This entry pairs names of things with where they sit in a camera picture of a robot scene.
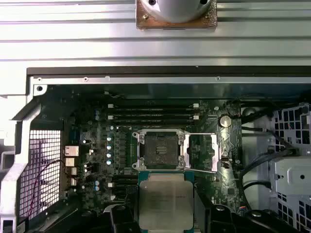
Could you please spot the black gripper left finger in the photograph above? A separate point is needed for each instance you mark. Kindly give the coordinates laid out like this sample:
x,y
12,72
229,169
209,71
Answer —
x,y
131,218

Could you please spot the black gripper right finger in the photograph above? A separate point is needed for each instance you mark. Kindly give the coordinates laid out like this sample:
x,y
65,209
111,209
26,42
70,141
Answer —
x,y
201,218

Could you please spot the silver CPU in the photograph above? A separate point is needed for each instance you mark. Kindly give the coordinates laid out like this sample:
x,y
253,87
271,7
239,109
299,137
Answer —
x,y
165,201

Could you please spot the black CPU socket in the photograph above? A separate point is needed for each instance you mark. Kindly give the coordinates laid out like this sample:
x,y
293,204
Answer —
x,y
160,150

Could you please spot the black RAM slot white clips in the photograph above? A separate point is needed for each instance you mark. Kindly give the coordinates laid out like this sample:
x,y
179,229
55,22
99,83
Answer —
x,y
153,117
153,106

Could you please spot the green motherboard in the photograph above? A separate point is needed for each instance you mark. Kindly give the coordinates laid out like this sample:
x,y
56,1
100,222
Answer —
x,y
209,187

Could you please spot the silver rear port housing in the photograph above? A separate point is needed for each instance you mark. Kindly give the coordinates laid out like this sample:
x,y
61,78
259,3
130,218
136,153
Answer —
x,y
72,151
71,162

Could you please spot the silver perforated drive cage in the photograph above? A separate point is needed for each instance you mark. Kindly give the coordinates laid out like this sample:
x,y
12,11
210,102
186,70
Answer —
x,y
294,180

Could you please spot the round silver coin battery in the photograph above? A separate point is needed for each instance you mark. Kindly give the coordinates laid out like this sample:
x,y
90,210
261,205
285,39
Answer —
x,y
225,121

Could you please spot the metal mesh fan grille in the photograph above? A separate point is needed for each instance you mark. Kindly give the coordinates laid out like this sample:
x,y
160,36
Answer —
x,y
39,150

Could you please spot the black PC case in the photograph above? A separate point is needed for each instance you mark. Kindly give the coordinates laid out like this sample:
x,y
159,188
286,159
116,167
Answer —
x,y
145,71

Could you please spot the brown square base plate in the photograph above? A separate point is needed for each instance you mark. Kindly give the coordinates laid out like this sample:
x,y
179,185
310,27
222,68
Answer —
x,y
142,23

